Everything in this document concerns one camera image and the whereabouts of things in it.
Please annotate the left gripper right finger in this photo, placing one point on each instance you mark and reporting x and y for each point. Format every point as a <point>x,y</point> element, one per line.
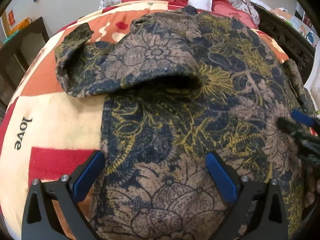
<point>261,203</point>

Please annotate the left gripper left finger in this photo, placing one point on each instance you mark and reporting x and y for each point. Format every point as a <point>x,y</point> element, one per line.
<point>40,220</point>

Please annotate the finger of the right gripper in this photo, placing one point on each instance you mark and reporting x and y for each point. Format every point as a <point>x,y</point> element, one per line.
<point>302,138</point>
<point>304,118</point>

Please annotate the dark floral patterned garment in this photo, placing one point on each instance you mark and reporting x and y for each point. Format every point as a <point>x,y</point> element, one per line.
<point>179,85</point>

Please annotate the white ornate upholstered chair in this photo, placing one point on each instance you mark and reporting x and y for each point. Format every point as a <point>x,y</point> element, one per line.
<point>312,83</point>

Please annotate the dark carved wooden cabinet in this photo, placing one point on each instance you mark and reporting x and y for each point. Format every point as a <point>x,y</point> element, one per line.
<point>293,44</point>

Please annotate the orange red cream blanket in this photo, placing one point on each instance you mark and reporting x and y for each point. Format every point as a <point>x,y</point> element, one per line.
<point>46,132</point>

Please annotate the right red heart pillow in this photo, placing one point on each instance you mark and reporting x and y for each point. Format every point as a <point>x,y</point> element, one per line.
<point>225,8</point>

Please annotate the dark wooden side table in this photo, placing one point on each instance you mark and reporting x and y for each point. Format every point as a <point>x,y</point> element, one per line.
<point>17,55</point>

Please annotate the orange basket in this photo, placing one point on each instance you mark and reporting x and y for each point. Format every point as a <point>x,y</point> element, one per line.
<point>24,23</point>

